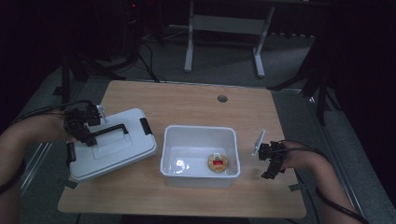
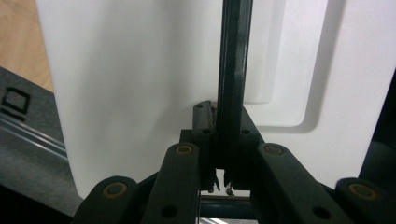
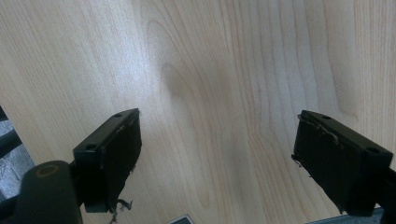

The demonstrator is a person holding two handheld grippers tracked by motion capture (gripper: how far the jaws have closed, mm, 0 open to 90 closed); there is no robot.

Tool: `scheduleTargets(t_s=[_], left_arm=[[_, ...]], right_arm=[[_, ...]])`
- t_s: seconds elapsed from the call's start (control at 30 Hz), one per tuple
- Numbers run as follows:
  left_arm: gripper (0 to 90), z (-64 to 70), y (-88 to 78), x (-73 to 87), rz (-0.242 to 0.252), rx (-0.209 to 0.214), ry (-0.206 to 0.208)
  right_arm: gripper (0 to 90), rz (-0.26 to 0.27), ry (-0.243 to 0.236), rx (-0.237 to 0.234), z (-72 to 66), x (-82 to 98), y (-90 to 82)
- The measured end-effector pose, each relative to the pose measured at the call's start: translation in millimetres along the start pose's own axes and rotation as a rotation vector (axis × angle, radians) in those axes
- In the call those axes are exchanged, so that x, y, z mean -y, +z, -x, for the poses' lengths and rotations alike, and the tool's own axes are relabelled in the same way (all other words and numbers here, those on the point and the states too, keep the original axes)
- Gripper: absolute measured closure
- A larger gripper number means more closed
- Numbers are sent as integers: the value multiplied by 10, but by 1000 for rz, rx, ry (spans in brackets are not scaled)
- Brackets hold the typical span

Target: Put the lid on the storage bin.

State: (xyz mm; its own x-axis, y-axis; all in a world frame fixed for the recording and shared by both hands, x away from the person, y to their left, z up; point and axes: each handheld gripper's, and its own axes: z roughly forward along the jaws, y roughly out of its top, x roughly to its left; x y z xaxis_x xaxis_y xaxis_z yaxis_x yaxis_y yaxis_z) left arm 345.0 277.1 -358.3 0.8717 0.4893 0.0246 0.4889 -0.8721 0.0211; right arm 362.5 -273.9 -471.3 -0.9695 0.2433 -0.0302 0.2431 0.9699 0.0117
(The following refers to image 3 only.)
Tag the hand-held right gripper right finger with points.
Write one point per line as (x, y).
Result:
(336, 161)

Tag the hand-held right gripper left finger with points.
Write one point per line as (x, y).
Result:
(109, 165)

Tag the black metal bar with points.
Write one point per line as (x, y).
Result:
(8, 141)

